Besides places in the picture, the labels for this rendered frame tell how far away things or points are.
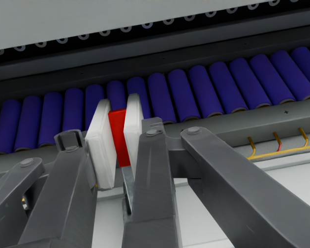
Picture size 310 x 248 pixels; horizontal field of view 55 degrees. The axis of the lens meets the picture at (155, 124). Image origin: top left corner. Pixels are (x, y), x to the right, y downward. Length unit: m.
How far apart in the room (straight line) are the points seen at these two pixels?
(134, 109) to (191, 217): 0.09
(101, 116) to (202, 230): 0.11
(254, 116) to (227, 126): 0.02
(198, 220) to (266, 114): 0.10
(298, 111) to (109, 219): 0.17
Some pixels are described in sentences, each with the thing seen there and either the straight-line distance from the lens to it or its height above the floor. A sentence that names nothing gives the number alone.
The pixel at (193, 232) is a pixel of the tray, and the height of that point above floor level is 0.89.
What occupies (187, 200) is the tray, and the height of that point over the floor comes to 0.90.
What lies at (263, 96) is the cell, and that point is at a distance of 0.27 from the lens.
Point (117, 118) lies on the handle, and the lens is 0.18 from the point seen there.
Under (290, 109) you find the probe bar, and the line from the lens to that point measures 0.26.
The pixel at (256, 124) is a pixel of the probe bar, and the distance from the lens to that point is 0.24.
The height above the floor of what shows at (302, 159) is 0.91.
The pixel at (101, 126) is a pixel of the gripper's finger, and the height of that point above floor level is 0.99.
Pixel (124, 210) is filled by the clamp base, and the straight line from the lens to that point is 0.20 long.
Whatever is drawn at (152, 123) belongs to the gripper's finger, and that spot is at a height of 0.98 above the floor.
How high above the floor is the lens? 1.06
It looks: 29 degrees down
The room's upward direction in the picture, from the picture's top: 10 degrees counter-clockwise
